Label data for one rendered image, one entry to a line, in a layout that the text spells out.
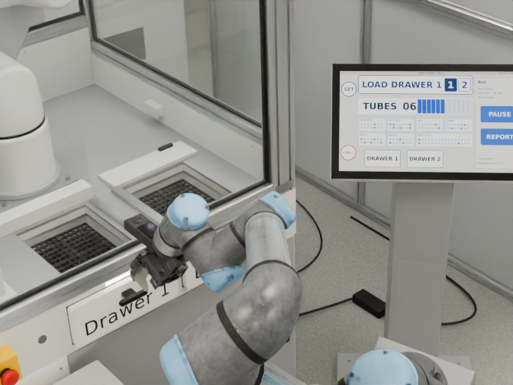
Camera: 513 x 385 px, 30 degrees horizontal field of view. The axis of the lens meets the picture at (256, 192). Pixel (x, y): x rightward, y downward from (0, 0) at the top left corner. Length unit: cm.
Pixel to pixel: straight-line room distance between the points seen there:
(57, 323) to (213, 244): 52
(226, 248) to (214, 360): 41
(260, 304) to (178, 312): 100
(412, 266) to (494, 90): 57
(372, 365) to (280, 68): 84
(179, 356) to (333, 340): 203
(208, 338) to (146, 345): 97
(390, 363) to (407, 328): 119
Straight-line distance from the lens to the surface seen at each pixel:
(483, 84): 260
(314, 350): 342
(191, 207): 184
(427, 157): 254
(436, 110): 256
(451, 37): 346
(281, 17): 226
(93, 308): 222
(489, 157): 256
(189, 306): 243
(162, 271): 201
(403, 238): 276
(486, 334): 355
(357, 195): 409
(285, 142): 241
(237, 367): 146
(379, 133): 254
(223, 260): 182
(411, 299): 289
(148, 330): 238
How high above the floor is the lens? 227
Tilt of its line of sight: 32 degrees down
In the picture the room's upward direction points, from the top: 2 degrees counter-clockwise
